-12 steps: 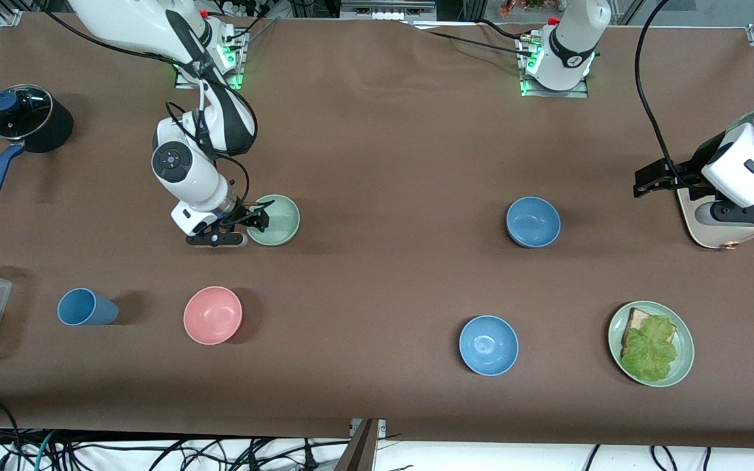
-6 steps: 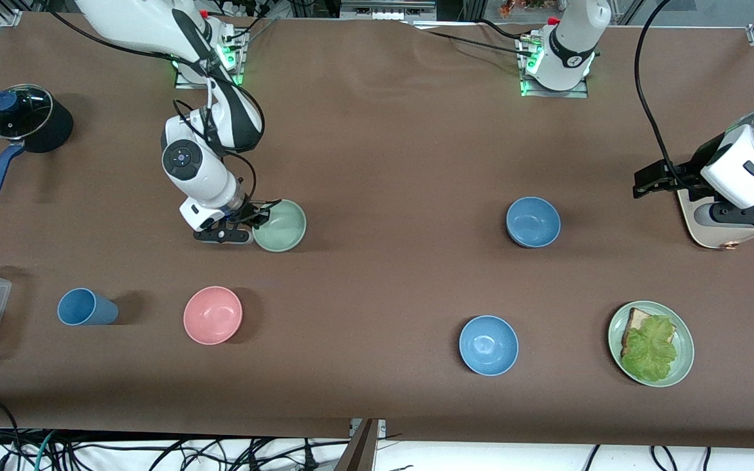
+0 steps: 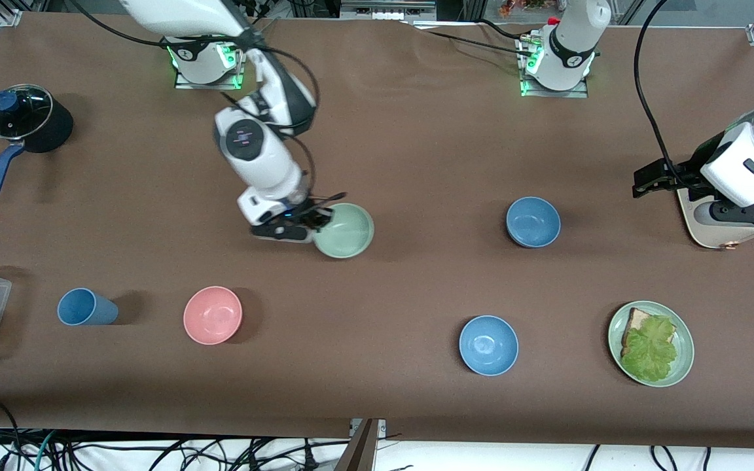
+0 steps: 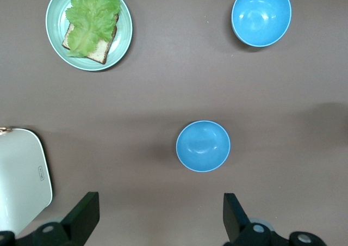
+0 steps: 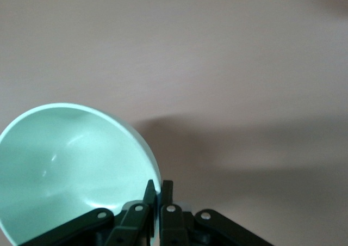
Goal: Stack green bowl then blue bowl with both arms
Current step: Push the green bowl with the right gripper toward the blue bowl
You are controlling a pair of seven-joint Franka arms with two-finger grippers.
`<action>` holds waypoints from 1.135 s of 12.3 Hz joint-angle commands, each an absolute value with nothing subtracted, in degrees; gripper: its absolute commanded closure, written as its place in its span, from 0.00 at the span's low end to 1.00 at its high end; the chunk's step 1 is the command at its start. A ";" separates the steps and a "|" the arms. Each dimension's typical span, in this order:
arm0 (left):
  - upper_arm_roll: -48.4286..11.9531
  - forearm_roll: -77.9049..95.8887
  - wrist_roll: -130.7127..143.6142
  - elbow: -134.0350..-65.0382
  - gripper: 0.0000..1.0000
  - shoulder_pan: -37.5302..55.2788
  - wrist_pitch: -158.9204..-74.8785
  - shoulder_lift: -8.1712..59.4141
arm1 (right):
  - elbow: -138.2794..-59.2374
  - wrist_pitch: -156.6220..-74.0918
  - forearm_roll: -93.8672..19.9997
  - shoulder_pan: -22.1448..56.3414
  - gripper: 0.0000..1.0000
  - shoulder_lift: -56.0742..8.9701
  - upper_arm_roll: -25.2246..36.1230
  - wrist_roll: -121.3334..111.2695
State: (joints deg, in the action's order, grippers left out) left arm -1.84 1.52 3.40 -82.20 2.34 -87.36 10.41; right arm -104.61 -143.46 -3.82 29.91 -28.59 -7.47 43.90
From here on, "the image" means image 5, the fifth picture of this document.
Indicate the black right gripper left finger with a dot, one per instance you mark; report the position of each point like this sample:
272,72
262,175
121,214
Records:
127,224

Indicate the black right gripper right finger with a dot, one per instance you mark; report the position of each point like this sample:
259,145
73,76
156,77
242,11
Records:
174,224

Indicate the green bowl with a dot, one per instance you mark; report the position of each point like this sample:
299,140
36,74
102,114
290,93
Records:
62,161

